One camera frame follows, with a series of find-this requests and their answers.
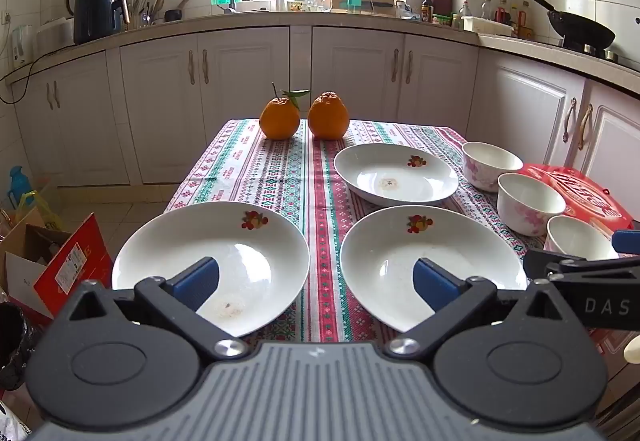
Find white bowl with pink flowers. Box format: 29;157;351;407
544;215;621;263
461;141;524;193
496;172;567;237

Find white plastic tray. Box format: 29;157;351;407
462;16;515;36

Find white electric kettle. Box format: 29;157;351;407
11;25;37;69

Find white kitchen cabinets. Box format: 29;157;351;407
10;23;640;202

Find dark blue air fryer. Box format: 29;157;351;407
66;0;130;46

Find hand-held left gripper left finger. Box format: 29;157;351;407
65;257;249;362

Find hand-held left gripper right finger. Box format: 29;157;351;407
385;257;568;362

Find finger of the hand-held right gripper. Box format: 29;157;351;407
522;248;640;282
611;229;640;256

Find black wok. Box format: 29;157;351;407
519;0;616;52

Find orange with stem and leaf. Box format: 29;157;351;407
259;82;312;140

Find patterned red green tablecloth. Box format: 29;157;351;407
165;118;640;347

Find white plate with flower print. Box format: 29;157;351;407
333;143;460;208
339;206;528;333
111;201;312;338

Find black trash bag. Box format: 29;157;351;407
0;303;38;392

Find orange without leaf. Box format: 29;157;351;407
307;91;350;140

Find utensil holder with utensils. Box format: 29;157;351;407
127;0;168;28

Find kitchen countertop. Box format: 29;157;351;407
5;10;640;86

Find red and white cardboard box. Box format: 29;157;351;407
0;213;113;322

